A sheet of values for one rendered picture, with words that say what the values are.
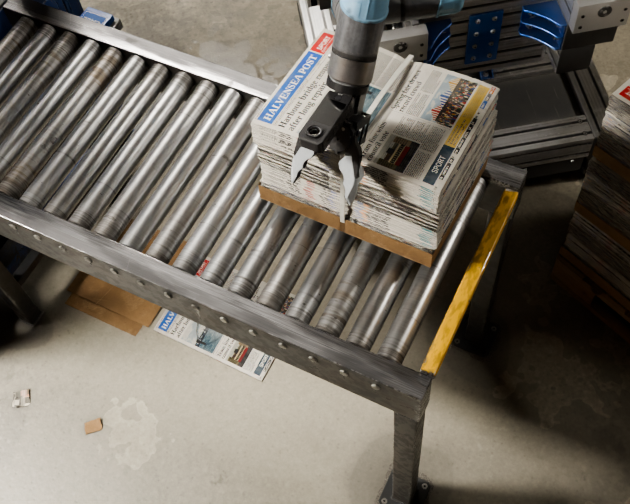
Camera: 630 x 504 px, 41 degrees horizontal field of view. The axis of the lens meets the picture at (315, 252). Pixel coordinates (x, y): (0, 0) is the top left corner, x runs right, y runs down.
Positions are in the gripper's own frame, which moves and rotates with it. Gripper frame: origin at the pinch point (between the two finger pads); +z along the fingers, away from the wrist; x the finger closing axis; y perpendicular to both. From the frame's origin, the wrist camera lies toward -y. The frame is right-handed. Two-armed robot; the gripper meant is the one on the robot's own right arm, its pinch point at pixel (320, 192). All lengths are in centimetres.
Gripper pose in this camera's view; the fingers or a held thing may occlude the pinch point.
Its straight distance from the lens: 148.0
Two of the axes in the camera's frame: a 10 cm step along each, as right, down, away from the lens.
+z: -1.8, 8.6, 4.8
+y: 4.4, -3.7, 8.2
